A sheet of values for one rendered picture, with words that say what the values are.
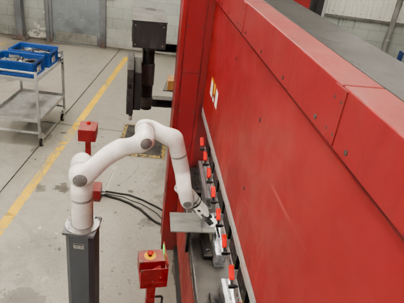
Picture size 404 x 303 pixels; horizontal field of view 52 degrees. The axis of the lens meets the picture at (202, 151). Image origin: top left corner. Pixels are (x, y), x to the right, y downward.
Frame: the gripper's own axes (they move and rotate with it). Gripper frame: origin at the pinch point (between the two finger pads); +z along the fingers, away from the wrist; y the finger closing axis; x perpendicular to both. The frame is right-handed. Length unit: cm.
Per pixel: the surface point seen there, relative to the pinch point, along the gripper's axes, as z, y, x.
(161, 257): 1.3, -6.8, 36.8
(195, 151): 0, 86, 0
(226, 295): 6, -53, 1
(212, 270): 11.8, -27.0, 9.5
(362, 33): 266, 646, -311
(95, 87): 0, 479, 159
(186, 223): -6.9, -1.5, 12.2
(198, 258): 7.3, -17.0, 14.8
